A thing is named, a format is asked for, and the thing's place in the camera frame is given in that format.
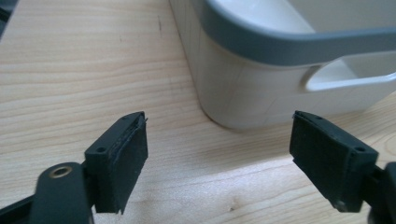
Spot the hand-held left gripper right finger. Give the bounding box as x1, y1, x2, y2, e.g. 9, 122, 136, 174
289, 110, 380, 214

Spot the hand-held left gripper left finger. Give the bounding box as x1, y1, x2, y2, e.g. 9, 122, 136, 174
84, 111, 149, 216

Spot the white bin with grey rim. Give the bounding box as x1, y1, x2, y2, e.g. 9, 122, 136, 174
168, 0, 396, 131

